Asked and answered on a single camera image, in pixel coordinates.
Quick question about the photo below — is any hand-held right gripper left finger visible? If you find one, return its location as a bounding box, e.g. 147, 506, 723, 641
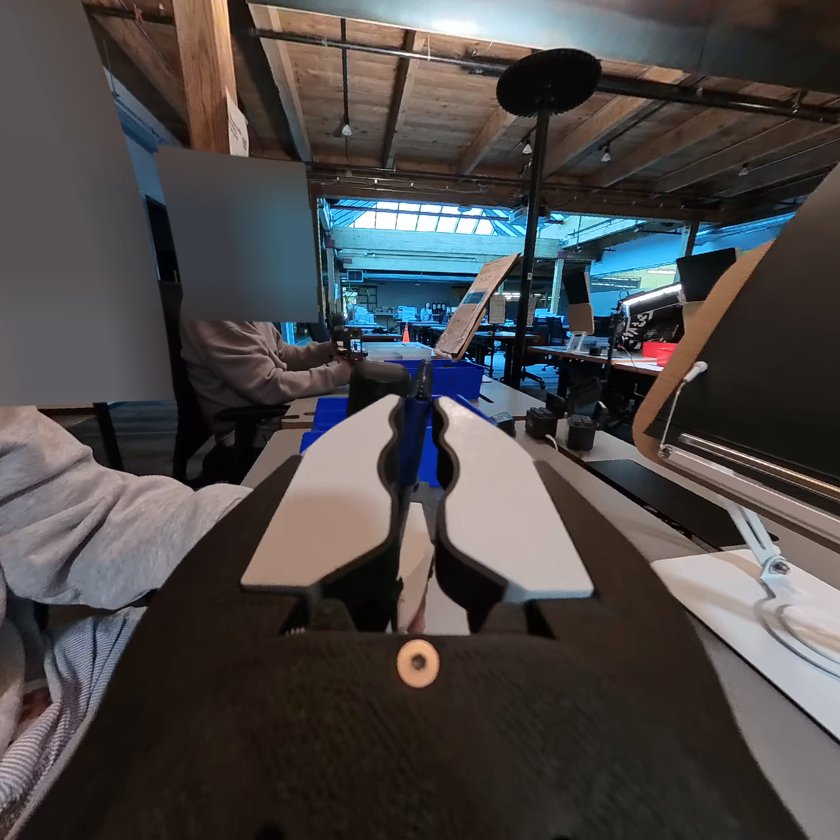
239, 394, 406, 595

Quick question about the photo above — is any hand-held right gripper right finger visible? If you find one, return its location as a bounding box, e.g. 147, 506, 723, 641
432, 395, 596, 605

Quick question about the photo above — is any blue pen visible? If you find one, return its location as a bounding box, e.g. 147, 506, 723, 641
395, 359, 435, 490

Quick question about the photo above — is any person's left forearm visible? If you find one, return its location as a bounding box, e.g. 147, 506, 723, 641
0, 406, 253, 611

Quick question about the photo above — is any large blue storage bin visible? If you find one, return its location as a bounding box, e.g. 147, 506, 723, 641
300, 395, 450, 490

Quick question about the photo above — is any small blue storage bin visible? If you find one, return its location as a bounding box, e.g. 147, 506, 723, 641
384, 357, 487, 400

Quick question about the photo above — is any cardboard panel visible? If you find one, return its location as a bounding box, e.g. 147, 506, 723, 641
433, 252, 522, 362

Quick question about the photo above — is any black desk mat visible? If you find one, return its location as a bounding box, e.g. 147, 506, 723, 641
586, 458, 746, 551

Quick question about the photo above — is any black office chair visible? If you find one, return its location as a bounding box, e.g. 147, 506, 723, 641
157, 279, 290, 487

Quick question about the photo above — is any long wooden desk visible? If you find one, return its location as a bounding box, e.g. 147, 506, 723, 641
528, 344, 664, 376

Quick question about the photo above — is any black monitor with cardboard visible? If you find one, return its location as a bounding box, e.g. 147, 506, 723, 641
676, 248, 742, 308
563, 268, 596, 337

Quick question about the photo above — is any black-white patterned board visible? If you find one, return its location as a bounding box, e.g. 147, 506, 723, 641
617, 285, 686, 352

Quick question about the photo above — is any paper sheet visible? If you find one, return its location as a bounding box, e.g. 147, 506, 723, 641
225, 91, 252, 158

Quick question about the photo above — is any cardboard-backed monitor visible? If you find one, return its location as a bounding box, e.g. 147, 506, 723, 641
632, 169, 840, 519

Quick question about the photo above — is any black pole stand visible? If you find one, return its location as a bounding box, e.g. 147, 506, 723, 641
495, 48, 602, 388

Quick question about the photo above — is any wooden post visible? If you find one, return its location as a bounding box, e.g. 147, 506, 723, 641
172, 0, 240, 155

